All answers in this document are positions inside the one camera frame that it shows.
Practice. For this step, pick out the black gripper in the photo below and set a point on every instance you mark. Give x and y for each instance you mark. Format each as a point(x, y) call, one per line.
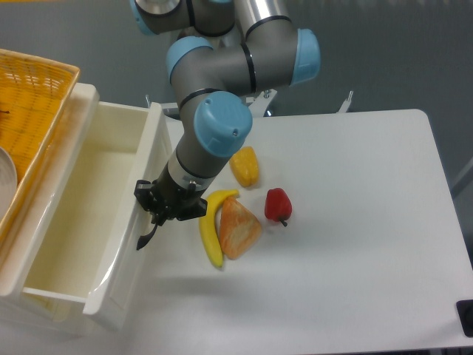
point(169, 200)

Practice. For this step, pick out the white drawer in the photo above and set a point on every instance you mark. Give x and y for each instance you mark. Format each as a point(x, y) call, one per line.
point(87, 267)

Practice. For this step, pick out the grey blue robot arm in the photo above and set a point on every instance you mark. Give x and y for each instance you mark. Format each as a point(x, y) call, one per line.
point(240, 48)

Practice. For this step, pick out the yellow banana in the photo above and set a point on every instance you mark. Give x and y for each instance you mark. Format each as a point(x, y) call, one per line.
point(207, 226)

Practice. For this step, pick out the orange bread piece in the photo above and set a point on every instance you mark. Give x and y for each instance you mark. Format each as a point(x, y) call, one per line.
point(239, 228)

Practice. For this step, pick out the yellow bell pepper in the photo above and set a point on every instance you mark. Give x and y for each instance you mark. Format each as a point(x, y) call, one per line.
point(245, 167)

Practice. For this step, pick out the red bell pepper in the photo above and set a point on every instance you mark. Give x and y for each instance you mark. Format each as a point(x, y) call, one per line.
point(278, 207)

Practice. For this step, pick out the white plate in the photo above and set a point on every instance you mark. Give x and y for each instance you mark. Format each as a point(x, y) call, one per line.
point(8, 182)

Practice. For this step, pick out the yellow woven basket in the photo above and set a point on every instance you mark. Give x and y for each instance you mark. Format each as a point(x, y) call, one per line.
point(34, 91)

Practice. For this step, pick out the black corner device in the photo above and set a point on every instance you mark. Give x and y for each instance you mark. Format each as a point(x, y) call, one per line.
point(465, 313)

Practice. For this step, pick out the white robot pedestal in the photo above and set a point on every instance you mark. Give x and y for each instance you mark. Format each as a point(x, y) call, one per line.
point(260, 105)

